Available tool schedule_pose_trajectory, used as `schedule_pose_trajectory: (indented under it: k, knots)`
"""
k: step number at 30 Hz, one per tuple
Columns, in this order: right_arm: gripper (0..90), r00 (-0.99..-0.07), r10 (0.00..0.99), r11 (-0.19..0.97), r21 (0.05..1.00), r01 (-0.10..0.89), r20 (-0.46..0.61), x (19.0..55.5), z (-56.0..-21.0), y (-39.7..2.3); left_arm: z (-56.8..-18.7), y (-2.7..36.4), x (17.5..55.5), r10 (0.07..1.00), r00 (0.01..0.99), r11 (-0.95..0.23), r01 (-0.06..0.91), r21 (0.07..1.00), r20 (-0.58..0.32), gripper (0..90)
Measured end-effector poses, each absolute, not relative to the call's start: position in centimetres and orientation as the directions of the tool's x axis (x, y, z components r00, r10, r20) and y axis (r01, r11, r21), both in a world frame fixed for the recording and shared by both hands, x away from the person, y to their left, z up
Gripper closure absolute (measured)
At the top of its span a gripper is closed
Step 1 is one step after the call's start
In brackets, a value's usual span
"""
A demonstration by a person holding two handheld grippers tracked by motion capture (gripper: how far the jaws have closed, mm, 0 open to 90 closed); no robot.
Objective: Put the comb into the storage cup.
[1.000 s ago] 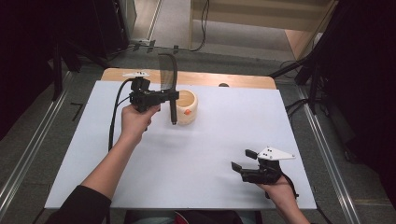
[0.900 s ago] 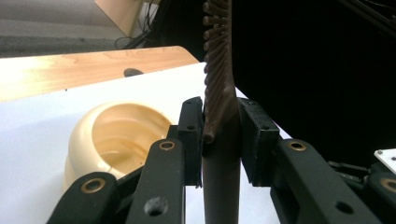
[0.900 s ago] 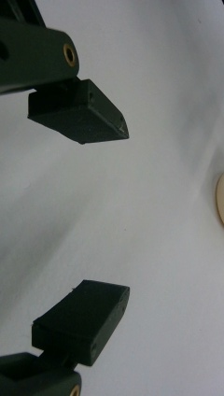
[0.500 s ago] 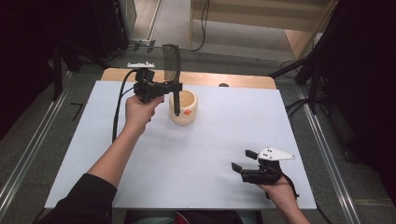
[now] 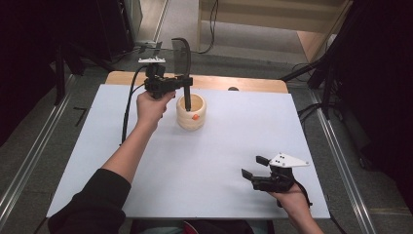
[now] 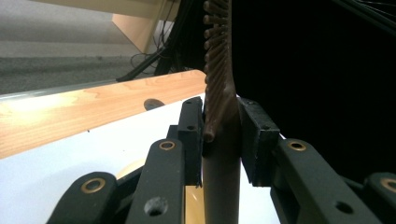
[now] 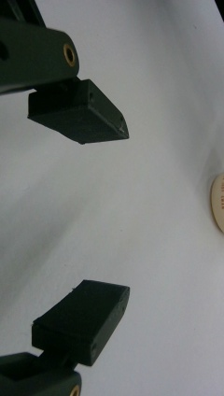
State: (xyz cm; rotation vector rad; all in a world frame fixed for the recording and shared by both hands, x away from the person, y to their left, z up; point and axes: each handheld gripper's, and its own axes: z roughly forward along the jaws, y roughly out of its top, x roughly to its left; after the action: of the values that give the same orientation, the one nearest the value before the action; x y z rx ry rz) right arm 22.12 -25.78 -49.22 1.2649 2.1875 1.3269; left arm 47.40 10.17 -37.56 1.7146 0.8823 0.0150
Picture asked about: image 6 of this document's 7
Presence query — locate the black curtain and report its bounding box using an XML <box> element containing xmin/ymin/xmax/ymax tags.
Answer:
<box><xmin>231</xmin><ymin>0</ymin><xmax>396</xmax><ymax>185</ymax></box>

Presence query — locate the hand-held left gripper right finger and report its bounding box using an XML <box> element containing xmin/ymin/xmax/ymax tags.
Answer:
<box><xmin>237</xmin><ymin>97</ymin><xmax>281</xmax><ymax>188</ymax></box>

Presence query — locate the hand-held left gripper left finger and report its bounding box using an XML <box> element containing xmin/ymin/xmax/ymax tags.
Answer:
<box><xmin>166</xmin><ymin>95</ymin><xmax>205</xmax><ymax>189</ymax></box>

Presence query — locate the light wooden furniture panel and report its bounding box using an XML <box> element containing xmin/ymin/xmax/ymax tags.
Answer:
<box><xmin>31</xmin><ymin>0</ymin><xmax>182</xmax><ymax>54</ymax></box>

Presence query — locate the white table sheet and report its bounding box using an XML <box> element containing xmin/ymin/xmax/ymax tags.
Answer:
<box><xmin>0</xmin><ymin>92</ymin><xmax>288</xmax><ymax>224</ymax></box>

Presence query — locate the brown hairbrush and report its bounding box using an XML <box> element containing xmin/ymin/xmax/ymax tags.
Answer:
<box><xmin>202</xmin><ymin>0</ymin><xmax>243</xmax><ymax>224</ymax></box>

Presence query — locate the black cable bundle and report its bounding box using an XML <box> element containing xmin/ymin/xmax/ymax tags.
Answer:
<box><xmin>116</xmin><ymin>0</ymin><xmax>207</xmax><ymax>83</ymax></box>

